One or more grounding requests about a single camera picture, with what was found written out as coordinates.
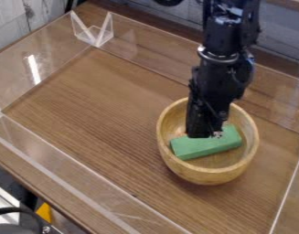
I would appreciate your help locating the clear acrylic tray wall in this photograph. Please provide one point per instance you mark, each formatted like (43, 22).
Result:
(79, 108)

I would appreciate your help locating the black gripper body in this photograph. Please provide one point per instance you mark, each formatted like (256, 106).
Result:
(220, 79)

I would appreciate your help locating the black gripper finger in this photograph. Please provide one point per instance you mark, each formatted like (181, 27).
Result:
(215, 120)
(195, 120)

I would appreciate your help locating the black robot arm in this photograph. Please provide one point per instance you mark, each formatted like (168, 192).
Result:
(231, 27)

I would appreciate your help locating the brown wooden bowl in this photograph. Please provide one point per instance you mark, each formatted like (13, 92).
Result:
(218, 168)

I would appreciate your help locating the clear acrylic corner bracket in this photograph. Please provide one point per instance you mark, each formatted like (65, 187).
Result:
(93, 35)

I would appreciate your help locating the yellow label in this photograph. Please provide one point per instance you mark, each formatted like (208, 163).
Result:
(43, 211)

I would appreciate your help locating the green rectangular block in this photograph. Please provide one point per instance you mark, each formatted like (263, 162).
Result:
(189, 148)

